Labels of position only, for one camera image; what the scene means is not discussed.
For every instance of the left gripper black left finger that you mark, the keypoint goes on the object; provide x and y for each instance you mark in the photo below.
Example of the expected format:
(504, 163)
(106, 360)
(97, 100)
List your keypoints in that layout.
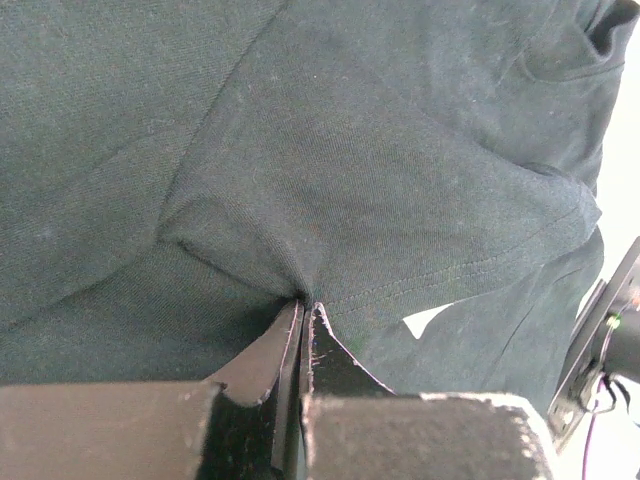
(242, 422)

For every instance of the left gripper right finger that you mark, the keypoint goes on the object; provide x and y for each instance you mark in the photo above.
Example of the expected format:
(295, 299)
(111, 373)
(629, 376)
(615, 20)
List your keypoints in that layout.
(356, 427)

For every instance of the black t-shirt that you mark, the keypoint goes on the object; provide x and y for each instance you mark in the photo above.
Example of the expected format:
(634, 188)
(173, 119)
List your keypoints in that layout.
(174, 172)

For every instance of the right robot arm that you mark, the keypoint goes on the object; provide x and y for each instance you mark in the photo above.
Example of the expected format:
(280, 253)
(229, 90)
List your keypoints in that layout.
(604, 348)

